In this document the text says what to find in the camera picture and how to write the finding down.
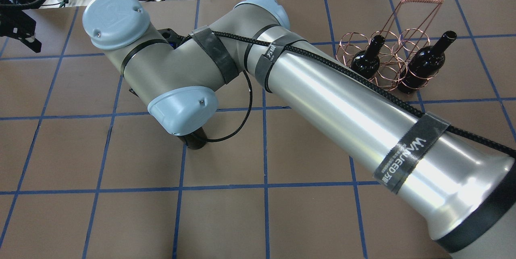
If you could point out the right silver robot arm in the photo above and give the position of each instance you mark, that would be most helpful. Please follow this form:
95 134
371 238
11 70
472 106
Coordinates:
461 183

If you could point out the dark wine bottle in basket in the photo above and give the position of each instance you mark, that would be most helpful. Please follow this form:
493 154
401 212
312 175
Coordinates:
426 63

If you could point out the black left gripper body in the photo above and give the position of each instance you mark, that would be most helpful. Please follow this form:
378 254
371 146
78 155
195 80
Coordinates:
18 26

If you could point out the copper wire wine basket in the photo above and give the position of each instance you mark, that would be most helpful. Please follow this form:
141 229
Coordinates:
400 44

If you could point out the dark glass wine bottle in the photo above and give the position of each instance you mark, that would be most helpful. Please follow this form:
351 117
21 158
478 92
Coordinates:
196 139

